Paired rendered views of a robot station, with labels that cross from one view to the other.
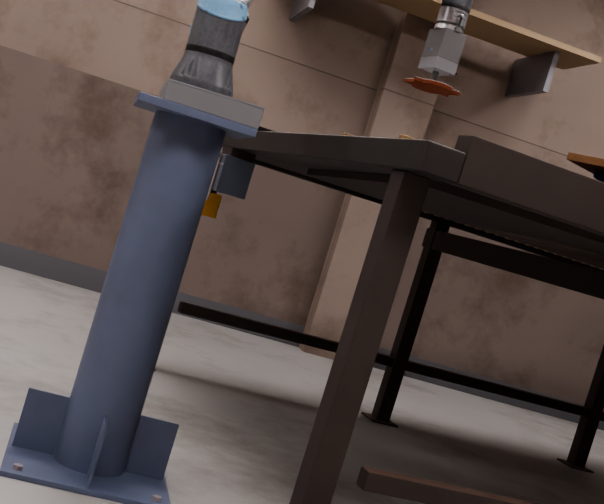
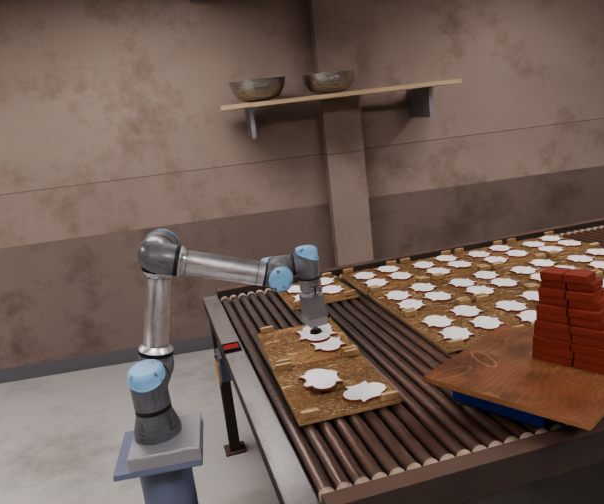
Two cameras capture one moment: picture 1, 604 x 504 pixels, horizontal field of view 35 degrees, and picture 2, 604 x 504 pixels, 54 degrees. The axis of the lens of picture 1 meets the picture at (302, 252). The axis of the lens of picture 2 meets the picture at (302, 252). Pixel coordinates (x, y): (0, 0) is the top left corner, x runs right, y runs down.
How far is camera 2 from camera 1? 135 cm
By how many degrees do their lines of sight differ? 13
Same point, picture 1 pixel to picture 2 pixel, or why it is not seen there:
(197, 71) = (147, 432)
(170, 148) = (153, 487)
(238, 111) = (183, 456)
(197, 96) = (151, 460)
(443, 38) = (308, 307)
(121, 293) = not seen: outside the picture
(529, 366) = not seen: hidden behind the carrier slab
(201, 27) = (136, 401)
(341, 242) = (341, 260)
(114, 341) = not seen: outside the picture
